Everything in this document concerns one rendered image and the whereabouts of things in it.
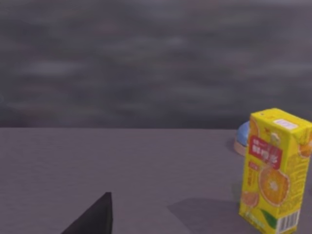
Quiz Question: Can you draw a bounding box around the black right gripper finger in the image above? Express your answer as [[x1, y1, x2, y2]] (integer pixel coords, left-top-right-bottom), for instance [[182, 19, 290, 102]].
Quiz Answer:
[[60, 192, 114, 234]]

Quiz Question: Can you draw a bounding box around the blue and beige round object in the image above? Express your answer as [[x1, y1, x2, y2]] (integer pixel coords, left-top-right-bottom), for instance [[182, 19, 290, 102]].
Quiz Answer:
[[233, 121, 252, 155]]

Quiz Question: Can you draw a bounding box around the yellow orange juice carton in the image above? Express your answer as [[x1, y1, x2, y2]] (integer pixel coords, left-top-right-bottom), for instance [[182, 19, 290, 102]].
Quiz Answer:
[[238, 108, 312, 233]]

